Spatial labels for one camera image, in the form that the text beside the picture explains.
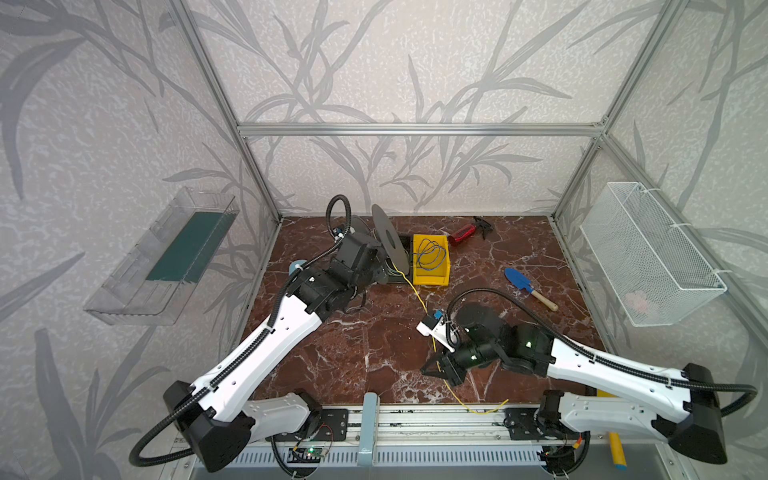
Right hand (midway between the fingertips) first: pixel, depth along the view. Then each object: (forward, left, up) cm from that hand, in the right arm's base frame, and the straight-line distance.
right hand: (423, 362), depth 66 cm
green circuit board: (-15, +26, -18) cm, 35 cm away
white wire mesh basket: (+12, -48, +16) cm, 52 cm away
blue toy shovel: (+33, -37, -20) cm, 53 cm away
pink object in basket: (+14, -54, +2) cm, 56 cm away
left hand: (+23, +9, +10) cm, 27 cm away
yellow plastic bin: (+33, -7, -16) cm, 37 cm away
